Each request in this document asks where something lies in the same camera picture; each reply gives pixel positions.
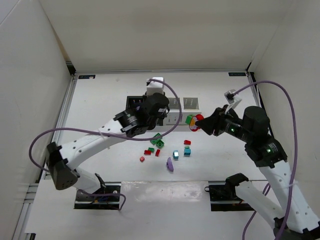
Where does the red flower lego piece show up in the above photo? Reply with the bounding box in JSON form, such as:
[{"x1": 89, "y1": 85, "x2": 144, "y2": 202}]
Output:
[{"x1": 188, "y1": 114, "x2": 204, "y2": 132}]

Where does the small green lego brick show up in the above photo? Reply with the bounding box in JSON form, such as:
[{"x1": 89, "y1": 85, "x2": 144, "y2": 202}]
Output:
[{"x1": 185, "y1": 114, "x2": 194, "y2": 125}]

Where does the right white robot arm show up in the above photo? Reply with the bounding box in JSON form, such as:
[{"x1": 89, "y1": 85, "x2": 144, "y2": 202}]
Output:
[{"x1": 194, "y1": 106, "x2": 320, "y2": 240}]

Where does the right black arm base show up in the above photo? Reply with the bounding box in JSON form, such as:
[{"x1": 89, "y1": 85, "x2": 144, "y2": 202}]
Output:
[{"x1": 204, "y1": 181, "x2": 253, "y2": 212}]

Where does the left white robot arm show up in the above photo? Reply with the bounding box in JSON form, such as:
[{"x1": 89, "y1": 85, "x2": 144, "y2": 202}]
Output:
[{"x1": 45, "y1": 93, "x2": 170, "y2": 193}]

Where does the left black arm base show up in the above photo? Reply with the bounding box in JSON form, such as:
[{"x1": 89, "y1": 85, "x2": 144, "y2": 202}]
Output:
[{"x1": 73, "y1": 182, "x2": 122, "y2": 210}]

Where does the black double bin container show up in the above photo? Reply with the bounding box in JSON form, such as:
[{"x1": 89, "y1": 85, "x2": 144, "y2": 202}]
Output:
[{"x1": 125, "y1": 95, "x2": 147, "y2": 109}]

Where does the white double bin container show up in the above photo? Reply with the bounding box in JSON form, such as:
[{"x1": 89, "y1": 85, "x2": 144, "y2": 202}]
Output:
[{"x1": 163, "y1": 97, "x2": 202, "y2": 126}]

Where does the teal lego brick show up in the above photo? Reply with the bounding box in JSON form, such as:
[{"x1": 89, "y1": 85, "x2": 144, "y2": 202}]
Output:
[{"x1": 183, "y1": 146, "x2": 192, "y2": 157}]

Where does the large green lego brick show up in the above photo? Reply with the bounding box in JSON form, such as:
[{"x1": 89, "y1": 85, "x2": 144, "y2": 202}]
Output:
[{"x1": 150, "y1": 137, "x2": 165, "y2": 149}]

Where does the light blue lego brick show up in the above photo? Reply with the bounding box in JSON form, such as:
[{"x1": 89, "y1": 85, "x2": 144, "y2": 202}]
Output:
[{"x1": 172, "y1": 150, "x2": 179, "y2": 160}]

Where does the small red lego brick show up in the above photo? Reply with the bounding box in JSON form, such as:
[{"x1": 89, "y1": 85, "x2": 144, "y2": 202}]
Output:
[{"x1": 155, "y1": 149, "x2": 160, "y2": 157}]

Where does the red and green lego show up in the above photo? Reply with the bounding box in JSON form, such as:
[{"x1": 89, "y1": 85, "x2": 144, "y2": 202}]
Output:
[{"x1": 144, "y1": 147, "x2": 155, "y2": 155}]

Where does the blue label right corner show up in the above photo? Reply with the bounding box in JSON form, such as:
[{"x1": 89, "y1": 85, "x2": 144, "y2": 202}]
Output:
[{"x1": 228, "y1": 72, "x2": 247, "y2": 77}]

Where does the blue label corner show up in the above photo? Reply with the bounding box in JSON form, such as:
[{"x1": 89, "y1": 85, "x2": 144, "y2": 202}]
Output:
[
  {"x1": 78, "y1": 74, "x2": 96, "y2": 80},
  {"x1": 228, "y1": 72, "x2": 247, "y2": 77}
]

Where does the flat purple lego piece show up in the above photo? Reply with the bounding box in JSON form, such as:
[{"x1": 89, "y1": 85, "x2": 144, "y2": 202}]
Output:
[{"x1": 166, "y1": 157, "x2": 174, "y2": 172}]

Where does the blue label left corner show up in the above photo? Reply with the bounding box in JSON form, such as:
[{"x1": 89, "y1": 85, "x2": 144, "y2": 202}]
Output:
[{"x1": 78, "y1": 74, "x2": 96, "y2": 80}]

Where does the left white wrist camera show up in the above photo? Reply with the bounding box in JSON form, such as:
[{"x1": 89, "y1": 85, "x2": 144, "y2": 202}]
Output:
[{"x1": 145, "y1": 76, "x2": 165, "y2": 97}]

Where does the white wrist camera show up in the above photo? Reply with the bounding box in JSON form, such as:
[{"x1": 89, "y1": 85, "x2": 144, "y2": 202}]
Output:
[
  {"x1": 224, "y1": 89, "x2": 242, "y2": 113},
  {"x1": 145, "y1": 76, "x2": 165, "y2": 97}
]

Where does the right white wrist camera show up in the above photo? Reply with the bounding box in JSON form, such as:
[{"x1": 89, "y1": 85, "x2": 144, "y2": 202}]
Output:
[{"x1": 224, "y1": 89, "x2": 242, "y2": 113}]

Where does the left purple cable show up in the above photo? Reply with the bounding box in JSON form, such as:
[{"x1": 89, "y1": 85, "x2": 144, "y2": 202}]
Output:
[{"x1": 28, "y1": 78, "x2": 183, "y2": 212}]

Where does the purple cable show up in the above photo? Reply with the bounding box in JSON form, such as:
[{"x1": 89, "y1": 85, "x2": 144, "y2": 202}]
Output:
[
  {"x1": 28, "y1": 78, "x2": 183, "y2": 212},
  {"x1": 232, "y1": 80, "x2": 298, "y2": 240}
]

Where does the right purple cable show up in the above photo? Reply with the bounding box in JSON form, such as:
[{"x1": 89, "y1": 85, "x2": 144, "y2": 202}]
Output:
[{"x1": 232, "y1": 80, "x2": 298, "y2": 240}]

